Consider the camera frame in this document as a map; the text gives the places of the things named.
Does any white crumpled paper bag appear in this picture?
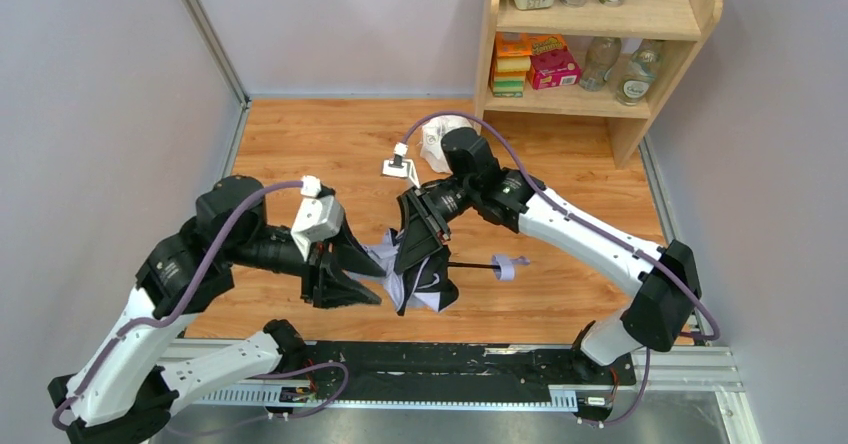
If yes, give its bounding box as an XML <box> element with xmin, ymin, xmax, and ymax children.
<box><xmin>420</xmin><ymin>115</ymin><xmax>472</xmax><ymax>174</ymax></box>

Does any stacked sponges pack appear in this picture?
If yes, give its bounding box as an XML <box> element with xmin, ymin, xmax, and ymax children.
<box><xmin>489</xmin><ymin>56</ymin><xmax>531</xmax><ymax>98</ymax></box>

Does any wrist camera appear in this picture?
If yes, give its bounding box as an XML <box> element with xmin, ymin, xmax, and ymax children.
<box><xmin>381</xmin><ymin>142</ymin><xmax>421</xmax><ymax>188</ymax></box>
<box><xmin>290</xmin><ymin>175</ymin><xmax>345</xmax><ymax>262</ymax></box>

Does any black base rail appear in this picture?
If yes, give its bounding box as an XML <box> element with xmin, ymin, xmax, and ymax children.
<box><xmin>281</xmin><ymin>341</ymin><xmax>637</xmax><ymax>404</ymax></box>

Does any clear glass bottle left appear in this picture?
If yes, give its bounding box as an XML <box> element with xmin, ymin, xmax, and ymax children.
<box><xmin>579</xmin><ymin>37</ymin><xmax>623</xmax><ymax>92</ymax></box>

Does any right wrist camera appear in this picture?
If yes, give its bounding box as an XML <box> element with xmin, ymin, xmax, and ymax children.
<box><xmin>381</xmin><ymin>142</ymin><xmax>421</xmax><ymax>188</ymax></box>

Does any clear glass bottle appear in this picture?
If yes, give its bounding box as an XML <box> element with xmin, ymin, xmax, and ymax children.
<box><xmin>579</xmin><ymin>37</ymin><xmax>623</xmax><ymax>92</ymax></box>
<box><xmin>615</xmin><ymin>39</ymin><xmax>666</xmax><ymax>106</ymax></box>

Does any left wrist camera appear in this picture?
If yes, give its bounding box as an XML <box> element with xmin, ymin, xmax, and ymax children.
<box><xmin>290</xmin><ymin>175</ymin><xmax>345</xmax><ymax>262</ymax></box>

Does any lavender folding umbrella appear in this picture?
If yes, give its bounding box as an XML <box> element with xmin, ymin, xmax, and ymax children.
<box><xmin>346</xmin><ymin>228</ymin><xmax>531</xmax><ymax>316</ymax></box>

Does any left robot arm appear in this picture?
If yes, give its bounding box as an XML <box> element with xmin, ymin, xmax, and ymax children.
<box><xmin>48</xmin><ymin>175</ymin><xmax>385</xmax><ymax>443</ymax></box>

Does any red snack box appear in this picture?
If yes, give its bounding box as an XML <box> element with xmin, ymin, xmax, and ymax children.
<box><xmin>528</xmin><ymin>49</ymin><xmax>582</xmax><ymax>90</ymax></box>

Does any wooden shelf unit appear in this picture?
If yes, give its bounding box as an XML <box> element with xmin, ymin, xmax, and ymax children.
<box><xmin>471</xmin><ymin>0</ymin><xmax>725</xmax><ymax>171</ymax></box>

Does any orange snack box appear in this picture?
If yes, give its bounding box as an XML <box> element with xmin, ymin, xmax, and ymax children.
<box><xmin>494</xmin><ymin>32</ymin><xmax>568</xmax><ymax>58</ymax></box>

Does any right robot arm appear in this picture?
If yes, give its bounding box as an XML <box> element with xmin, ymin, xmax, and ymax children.
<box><xmin>394</xmin><ymin>128</ymin><xmax>702</xmax><ymax>366</ymax></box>

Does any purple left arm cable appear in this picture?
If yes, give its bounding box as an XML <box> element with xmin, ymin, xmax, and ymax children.
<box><xmin>51</xmin><ymin>179</ymin><xmax>323</xmax><ymax>432</ymax></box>

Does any clear glass bottle right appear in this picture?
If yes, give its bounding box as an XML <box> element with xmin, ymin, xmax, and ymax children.
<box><xmin>615</xmin><ymin>39</ymin><xmax>666</xmax><ymax>106</ymax></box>

